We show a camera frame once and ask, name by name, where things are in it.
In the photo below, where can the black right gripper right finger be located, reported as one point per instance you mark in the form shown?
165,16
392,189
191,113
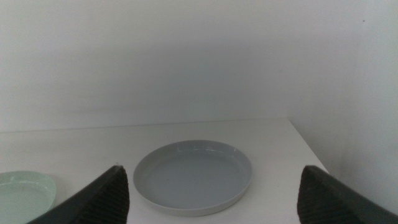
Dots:
326,202

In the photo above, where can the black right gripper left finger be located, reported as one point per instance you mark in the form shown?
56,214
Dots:
102,199

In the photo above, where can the pale green shallow bowl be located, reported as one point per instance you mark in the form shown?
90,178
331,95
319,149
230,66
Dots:
21,196

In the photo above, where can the grey shallow bowl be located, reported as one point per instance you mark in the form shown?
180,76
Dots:
192,179

